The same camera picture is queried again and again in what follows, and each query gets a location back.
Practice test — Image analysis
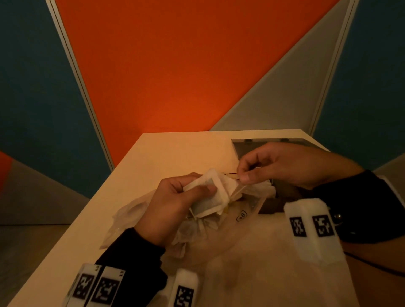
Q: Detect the pile of paper tea bags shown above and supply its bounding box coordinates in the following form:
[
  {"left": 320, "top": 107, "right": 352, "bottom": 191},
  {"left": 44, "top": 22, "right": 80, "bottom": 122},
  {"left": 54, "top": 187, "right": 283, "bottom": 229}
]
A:
[{"left": 170, "top": 208, "right": 228, "bottom": 259}]

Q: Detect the black cable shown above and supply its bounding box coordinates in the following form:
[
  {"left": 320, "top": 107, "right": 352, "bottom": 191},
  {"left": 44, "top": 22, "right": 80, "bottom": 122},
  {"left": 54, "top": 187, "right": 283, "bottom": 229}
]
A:
[{"left": 343, "top": 251, "right": 405, "bottom": 278}]

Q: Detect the person's left hand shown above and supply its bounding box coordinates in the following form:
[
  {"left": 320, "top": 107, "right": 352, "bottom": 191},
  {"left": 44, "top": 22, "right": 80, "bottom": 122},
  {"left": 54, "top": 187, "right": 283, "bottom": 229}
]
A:
[{"left": 134, "top": 172, "right": 218, "bottom": 248}]

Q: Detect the person's right hand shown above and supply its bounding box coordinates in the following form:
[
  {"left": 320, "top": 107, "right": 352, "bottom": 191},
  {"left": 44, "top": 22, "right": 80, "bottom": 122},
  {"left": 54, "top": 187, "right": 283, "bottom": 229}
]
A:
[{"left": 236, "top": 141, "right": 365, "bottom": 190}]

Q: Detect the white square tea bag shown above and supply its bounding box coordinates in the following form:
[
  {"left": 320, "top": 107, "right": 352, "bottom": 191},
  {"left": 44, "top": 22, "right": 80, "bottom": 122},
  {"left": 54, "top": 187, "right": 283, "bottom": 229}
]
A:
[{"left": 183, "top": 168, "right": 247, "bottom": 219}]

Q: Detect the clear plastic bag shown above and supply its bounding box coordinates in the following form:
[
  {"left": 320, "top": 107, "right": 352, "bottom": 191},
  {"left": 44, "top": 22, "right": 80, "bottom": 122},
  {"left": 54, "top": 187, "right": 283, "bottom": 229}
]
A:
[{"left": 100, "top": 182, "right": 270, "bottom": 263}]

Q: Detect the dark compartment organizer box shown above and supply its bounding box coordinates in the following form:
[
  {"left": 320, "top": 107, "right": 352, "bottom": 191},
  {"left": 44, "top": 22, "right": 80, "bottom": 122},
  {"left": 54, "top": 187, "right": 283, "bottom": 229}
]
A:
[{"left": 231, "top": 138, "right": 329, "bottom": 215}]

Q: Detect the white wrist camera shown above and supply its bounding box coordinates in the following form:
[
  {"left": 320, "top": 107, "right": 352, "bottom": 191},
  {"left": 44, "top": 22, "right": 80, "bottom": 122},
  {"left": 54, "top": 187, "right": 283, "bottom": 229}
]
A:
[
  {"left": 167, "top": 269, "right": 200, "bottom": 307},
  {"left": 283, "top": 198, "right": 346, "bottom": 265}
]

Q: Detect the person's right forearm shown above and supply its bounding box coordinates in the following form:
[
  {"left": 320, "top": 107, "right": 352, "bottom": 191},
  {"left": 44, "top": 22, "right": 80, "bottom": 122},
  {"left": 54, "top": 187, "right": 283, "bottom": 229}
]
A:
[{"left": 340, "top": 235, "right": 405, "bottom": 307}]

